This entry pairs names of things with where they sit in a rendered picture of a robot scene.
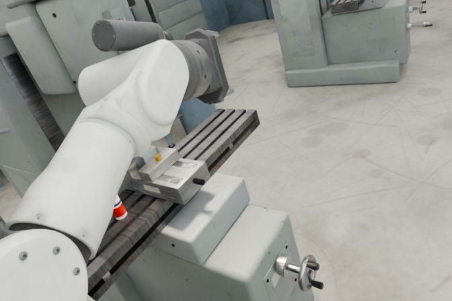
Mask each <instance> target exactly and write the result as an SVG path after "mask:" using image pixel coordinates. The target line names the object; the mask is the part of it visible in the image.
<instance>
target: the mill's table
mask: <svg viewBox="0 0 452 301"><path fill-rule="evenodd" d="M259 125H260V121H259V117H258V113H257V110H248V111H246V110H244V109H237V110H236V111H235V109H227V110H225V109H217V110H216V111H215V112H213V113H212V114H211V115H210V116H209V117H208V118H207V119H206V120H205V121H203V122H202V123H201V124H200V125H199V126H197V127H196V128H195V129H194V130H193V131H191V133H189V134H188V135H187V136H186V137H185V138H184V139H182V140H181V141H180V142H179V143H178V144H177V145H175V147H174V148H175V149H177V150H178V153H179V155H180V158H181V159H190V160H194V161H202V162H205V163H206V167H207V169H208V171H209V174H210V176H211V177H212V176H213V175H214V174H215V173H216V172H217V170H218V169H219V168H220V167H221V166H222V165H223V164H224V163H225V161H226V160H227V159H228V158H229V157H230V156H231V155H232V154H233V153H234V152H235V151H236V150H237V149H238V148H239V147H240V146H241V144H242V143H243V142H244V141H245V140H246V139H247V138H248V137H249V135H250V134H251V133H252V132H253V131H254V130H255V129H256V128H257V127H258V126H259ZM118 197H119V198H120V200H121V202H122V204H123V206H124V207H125V209H126V211H127V215H126V217H125V218H123V219H122V220H117V219H116V217H115V216H114V214H112V217H111V220H110V222H109V225H108V227H107V229H106V232H105V234H104V237H103V239H102V241H101V243H100V246H99V248H98V251H97V253H96V256H95V257H94V258H93V259H90V260H89V261H88V262H87V266H86V268H87V275H88V293H87V295H89V296H90V297H91V298H92V299H93V300H95V301H98V300H99V299H100V298H101V296H102V295H103V294H104V293H105V292H106V291H107V290H108V288H109V287H110V286H111V285H112V284H113V283H114V282H115V281H116V280H117V279H118V278H119V277H120V276H121V275H122V274H123V273H124V271H125V270H126V269H127V268H128V267H129V266H130V265H131V264H132V262H133V261H134V260H135V259H136V258H137V257H138V256H139V255H140V254H141V253H142V252H143V251H144V250H145V249H146V248H147V246H148V245H149V244H150V243H151V242H152V241H153V240H154V239H155V237H156V236H157V235H158V234H159V233H160V232H161V231H162V230H163V229H164V228H165V227H166V226H167V225H168V224H169V223H170V222H171V220H172V219H173V218H174V217H175V216H176V215H177V214H178V212H179V211H180V210H181V209H182V208H183V207H184V206H185V205H186V204H187V203H188V202H189V201H190V200H191V199H192V198H193V197H194V195H193V196H192V198H191V199H190V200H189V201H188V202H187V203H186V204H185V205H183V204H179V203H175V202H171V201H168V200H164V199H161V198H156V197H153V196H149V195H147V194H143V193H139V192H136V191H132V190H129V189H125V190H124V191H123V192H122V193H120V194H119V195H118Z"/></svg>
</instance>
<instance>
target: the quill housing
mask: <svg viewBox="0 0 452 301"><path fill-rule="evenodd" d="M117 7H120V8H121V11H122V14H123V16H124V17H123V18H124V20H125V21H134V22H135V19H134V17H133V14H132V12H131V10H130V7H129V5H128V1H127V0H39V1H38V2H37V4H36V10H37V12H38V14H39V16H40V18H41V20H42V22H43V24H44V26H45V28H46V30H47V32H48V33H49V35H50V37H51V39H52V41H53V43H54V45H55V47H56V49H57V51H58V53H59V54H60V56H61V58H62V60H63V62H64V64H65V66H66V68H67V70H68V72H69V74H70V76H71V78H72V80H73V82H74V84H75V86H76V88H77V90H78V91H79V88H78V81H79V76H80V74H81V72H82V70H83V69H85V68H86V67H89V66H91V65H94V64H97V63H99V62H102V61H104V60H108V59H109V58H113V57H115V56H118V55H119V52H118V51H112V52H103V51H101V50H99V49H97V48H96V46H95V45H94V43H93V41H92V38H91V29H92V27H93V25H94V24H95V22H96V21H98V20H99V19H104V17H103V15H102V12H105V11H107V10H110V9H114V8H117Z"/></svg>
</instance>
